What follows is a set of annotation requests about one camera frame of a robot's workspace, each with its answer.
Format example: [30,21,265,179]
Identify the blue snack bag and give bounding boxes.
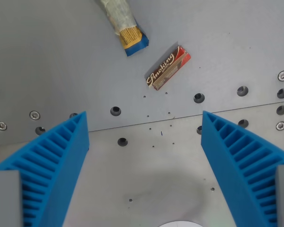
[96,0,150,57]

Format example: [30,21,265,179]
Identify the brown Smoking paper booklet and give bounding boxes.
[144,42,192,91]

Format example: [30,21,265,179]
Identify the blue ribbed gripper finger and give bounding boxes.
[201,110,284,227]
[0,111,90,227]

